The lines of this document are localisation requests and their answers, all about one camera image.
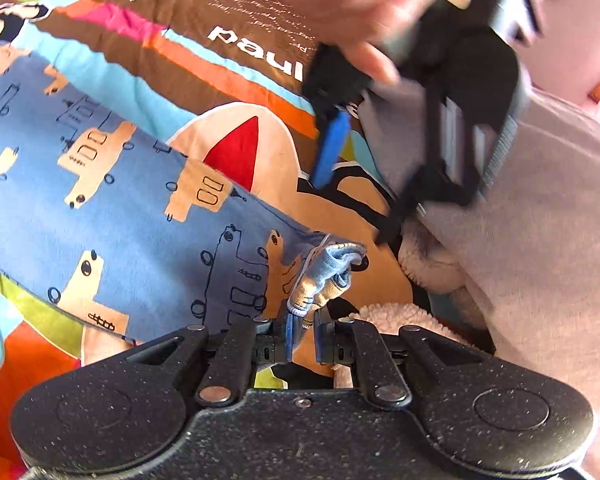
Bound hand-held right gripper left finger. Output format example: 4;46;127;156
125;317;293;406

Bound grey duvet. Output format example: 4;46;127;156
357;80;600;480

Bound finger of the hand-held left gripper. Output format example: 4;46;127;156
301;42;372;192

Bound white fleece blanket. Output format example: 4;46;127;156
347;222;488;353

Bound colourful printed bedspread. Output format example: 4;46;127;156
0;0;431;466

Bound blue printed pants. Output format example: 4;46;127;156
0;35;370;366

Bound person's left hand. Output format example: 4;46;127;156
294;0;481;85

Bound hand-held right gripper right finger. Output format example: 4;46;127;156
315;310;486;409

